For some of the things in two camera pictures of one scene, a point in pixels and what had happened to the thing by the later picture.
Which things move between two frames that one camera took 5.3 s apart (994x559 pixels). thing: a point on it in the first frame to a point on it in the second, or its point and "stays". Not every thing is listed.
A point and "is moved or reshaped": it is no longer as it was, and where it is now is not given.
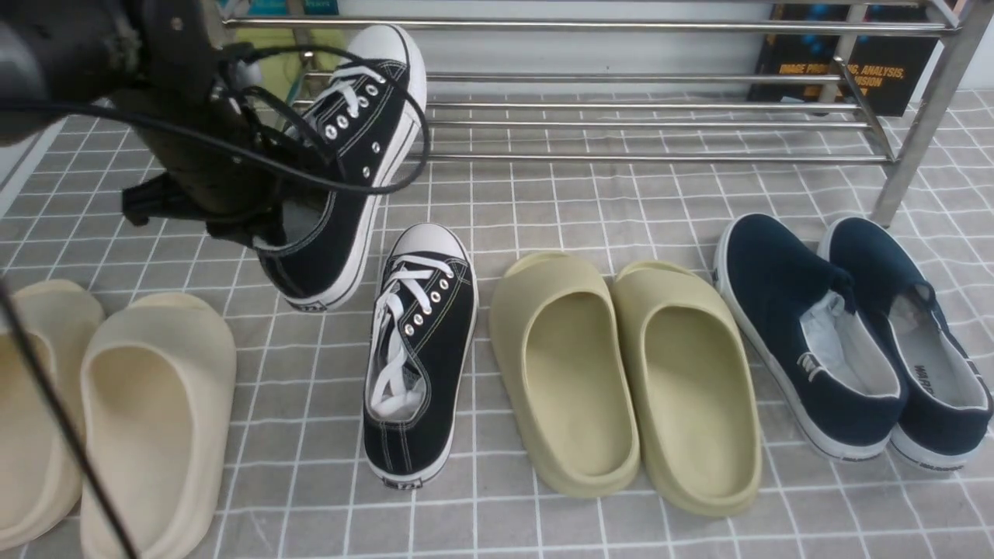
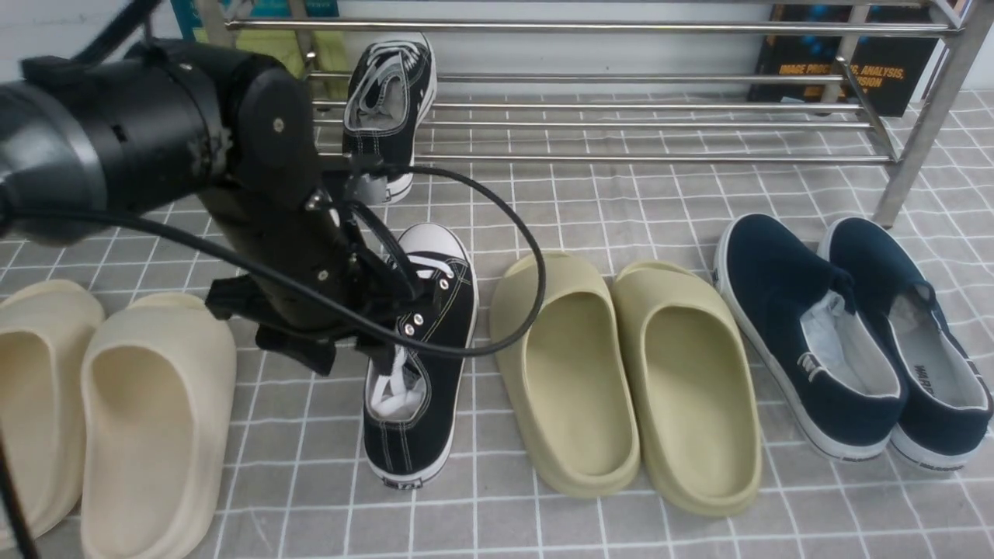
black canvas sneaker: (365, 123) is moved or reshaped
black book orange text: (886, 69) stays
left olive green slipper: (563, 368) stays
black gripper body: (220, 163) to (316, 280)
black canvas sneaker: (422, 354) stays
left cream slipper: (40, 467) stays
